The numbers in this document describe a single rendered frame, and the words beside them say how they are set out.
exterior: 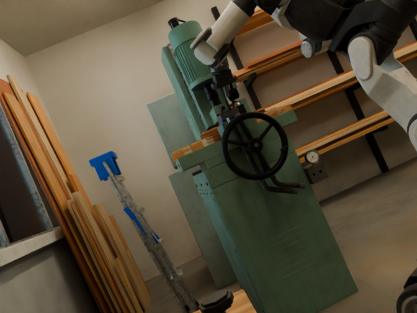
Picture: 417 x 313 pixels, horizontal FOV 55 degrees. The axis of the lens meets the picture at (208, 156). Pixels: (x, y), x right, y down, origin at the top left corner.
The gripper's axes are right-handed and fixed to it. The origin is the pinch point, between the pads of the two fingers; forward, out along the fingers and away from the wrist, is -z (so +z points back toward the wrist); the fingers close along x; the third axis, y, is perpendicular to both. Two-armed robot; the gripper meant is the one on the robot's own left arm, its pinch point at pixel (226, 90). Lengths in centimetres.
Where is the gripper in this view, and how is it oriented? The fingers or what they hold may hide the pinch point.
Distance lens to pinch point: 188.4
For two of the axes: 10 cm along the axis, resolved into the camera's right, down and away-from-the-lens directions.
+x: 9.1, -4.0, 1.6
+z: -2.9, -8.4, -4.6
